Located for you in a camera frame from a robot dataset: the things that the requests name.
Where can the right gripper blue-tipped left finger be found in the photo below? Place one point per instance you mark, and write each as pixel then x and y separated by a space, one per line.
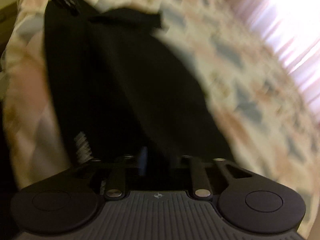
pixel 121 177

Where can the black pants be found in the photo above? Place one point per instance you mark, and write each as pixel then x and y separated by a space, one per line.
pixel 119 91

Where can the checkered pastel bed quilt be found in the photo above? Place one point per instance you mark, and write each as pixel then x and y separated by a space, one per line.
pixel 253 100

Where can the pink curtain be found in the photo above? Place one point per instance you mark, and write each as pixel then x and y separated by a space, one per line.
pixel 291 29

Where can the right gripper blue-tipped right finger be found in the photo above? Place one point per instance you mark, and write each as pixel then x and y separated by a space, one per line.
pixel 199 187

